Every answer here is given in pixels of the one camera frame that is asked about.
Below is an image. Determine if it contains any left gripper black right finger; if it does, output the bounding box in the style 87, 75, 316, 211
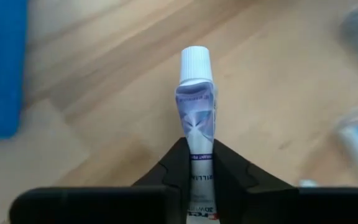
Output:
213, 138, 358, 224

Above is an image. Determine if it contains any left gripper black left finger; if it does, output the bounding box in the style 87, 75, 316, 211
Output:
9, 138, 193, 224

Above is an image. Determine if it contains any purple white toothpaste tube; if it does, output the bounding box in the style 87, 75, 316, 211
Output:
175, 45, 221, 224

